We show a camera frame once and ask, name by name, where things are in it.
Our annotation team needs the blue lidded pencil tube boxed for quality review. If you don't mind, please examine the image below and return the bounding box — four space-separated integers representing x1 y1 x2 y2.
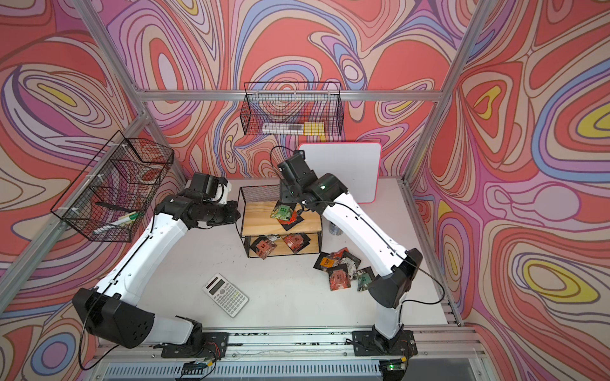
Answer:
329 222 342 236

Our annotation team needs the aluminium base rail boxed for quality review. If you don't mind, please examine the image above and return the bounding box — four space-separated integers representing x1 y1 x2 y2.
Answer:
84 325 496 380

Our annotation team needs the black wire two-tier shelf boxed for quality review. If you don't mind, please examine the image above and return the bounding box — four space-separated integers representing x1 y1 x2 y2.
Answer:
236 185 322 259

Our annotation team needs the green label tea bag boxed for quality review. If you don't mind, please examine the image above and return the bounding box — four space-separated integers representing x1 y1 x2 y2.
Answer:
270 202 294 222

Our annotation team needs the white scientific calculator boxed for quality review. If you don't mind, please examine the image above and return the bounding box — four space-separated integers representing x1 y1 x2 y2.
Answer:
202 273 249 318

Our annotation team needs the left wall wire basket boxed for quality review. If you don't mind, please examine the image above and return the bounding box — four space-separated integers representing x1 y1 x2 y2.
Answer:
51 132 174 243

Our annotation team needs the earl grey red tea bag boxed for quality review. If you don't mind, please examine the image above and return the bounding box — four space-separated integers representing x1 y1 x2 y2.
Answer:
277 211 304 231

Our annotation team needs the white label tea bag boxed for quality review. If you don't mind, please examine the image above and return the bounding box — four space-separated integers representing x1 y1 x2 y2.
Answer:
336 248 362 279

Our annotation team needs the yellow item in basket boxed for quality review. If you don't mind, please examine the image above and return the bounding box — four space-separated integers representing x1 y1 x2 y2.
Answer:
303 122 326 137

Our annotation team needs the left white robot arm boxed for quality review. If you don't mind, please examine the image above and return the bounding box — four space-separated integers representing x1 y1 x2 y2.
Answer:
72 173 240 352

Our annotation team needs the green white marker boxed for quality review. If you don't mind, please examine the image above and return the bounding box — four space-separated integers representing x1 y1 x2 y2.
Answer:
93 212 140 234

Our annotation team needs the back wall wire basket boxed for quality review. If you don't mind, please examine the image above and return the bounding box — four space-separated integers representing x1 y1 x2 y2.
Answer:
240 80 345 138

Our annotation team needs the wall wire basket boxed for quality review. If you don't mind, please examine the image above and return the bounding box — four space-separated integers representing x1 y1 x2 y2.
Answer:
51 132 174 243
240 80 345 138

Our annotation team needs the orange label tea bag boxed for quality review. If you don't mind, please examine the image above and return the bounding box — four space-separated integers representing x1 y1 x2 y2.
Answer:
313 252 336 272

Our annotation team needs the pink framed whiteboard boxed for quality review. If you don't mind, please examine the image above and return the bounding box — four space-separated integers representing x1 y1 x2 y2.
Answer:
299 142 381 203

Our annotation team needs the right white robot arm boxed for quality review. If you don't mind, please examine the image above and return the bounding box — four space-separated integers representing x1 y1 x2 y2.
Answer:
277 150 423 353

